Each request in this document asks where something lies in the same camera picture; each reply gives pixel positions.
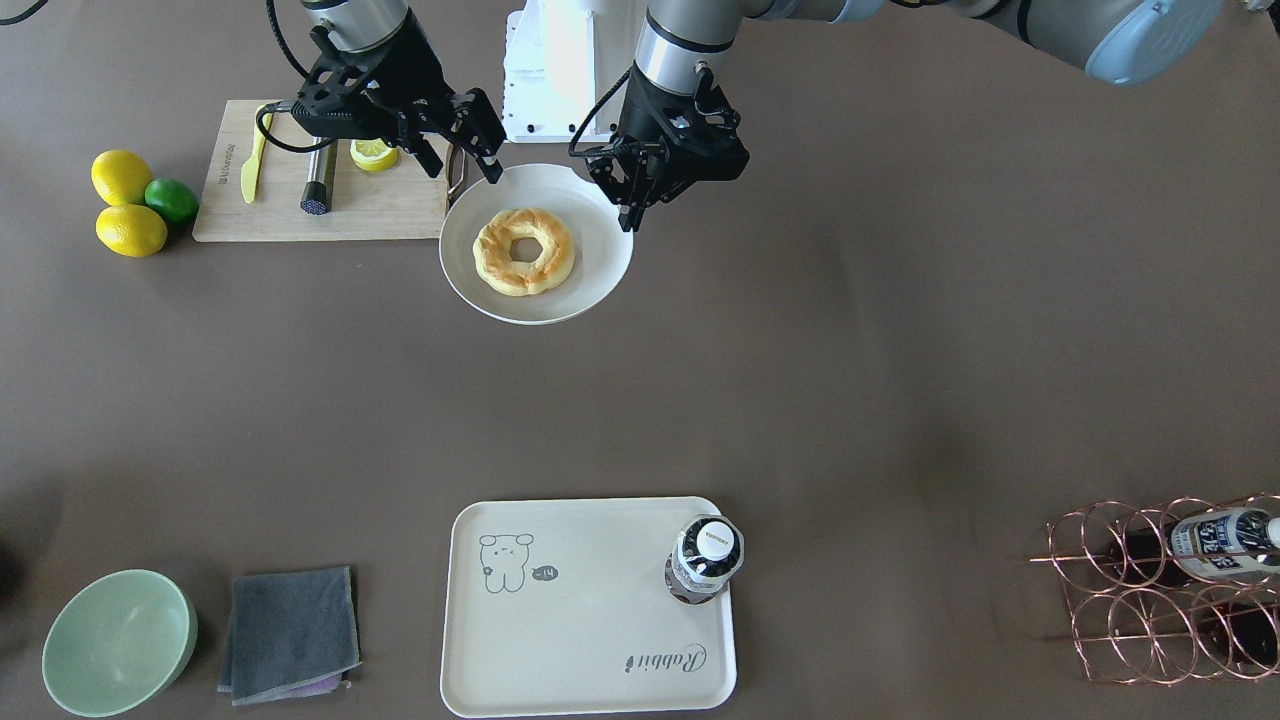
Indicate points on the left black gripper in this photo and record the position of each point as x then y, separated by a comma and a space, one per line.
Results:
645, 118

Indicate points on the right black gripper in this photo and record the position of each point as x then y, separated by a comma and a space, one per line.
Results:
413, 78

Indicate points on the white round plate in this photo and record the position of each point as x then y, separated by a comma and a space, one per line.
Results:
602, 250

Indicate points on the yellow glazed donut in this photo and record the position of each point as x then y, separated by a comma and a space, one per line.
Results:
524, 252

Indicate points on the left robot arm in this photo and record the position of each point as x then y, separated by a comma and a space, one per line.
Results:
1120, 43

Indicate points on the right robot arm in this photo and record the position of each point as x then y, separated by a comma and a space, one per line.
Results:
377, 76

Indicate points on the dark drink bottle on tray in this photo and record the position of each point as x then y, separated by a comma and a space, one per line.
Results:
706, 554

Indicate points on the cream rabbit tray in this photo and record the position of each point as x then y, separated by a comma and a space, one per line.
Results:
560, 606

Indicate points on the half lemon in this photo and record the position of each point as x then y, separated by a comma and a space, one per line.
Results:
373, 155

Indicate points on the wooden cutting board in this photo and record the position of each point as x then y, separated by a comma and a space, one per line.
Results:
400, 203

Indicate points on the steel muddler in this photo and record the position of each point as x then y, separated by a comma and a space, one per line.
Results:
321, 167

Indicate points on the yellow plastic knife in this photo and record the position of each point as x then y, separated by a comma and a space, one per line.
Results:
249, 175

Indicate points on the green lime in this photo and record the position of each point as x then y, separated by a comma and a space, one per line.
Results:
173, 200

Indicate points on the yellow lemon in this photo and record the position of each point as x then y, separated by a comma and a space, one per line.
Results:
131, 230
120, 177

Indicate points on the grey folded cloth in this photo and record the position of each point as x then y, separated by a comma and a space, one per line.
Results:
290, 635

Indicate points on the green bowl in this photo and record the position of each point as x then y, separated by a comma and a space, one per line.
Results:
118, 643

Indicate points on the dark drink bottle in rack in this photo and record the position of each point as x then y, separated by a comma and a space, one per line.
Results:
1233, 545

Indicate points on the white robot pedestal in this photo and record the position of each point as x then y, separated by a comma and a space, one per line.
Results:
561, 57

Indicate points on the copper wire bottle rack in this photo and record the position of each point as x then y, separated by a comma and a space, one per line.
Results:
1121, 633

